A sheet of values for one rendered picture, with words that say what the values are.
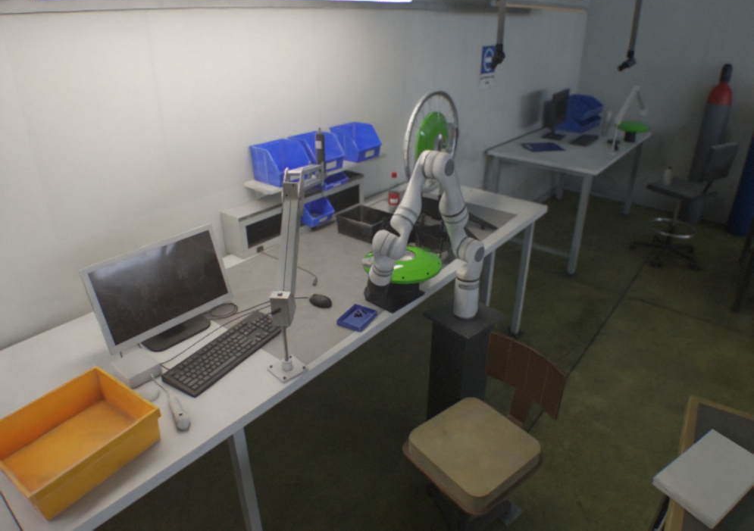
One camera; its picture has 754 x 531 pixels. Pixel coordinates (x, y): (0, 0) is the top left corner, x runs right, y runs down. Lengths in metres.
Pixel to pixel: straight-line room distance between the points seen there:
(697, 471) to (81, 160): 2.13
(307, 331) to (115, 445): 0.75
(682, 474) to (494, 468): 0.62
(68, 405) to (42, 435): 0.10
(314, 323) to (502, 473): 0.82
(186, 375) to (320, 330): 0.49
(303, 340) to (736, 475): 1.30
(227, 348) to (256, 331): 0.13
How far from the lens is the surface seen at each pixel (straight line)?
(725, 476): 1.47
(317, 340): 1.79
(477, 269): 1.92
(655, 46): 6.15
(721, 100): 5.83
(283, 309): 1.51
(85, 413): 1.71
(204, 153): 2.32
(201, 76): 2.29
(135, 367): 1.75
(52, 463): 1.60
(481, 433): 1.89
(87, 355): 1.96
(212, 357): 1.74
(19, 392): 1.90
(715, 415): 1.67
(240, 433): 1.65
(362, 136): 2.89
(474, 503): 1.74
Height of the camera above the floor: 1.95
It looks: 25 degrees down
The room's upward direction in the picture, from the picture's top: straight up
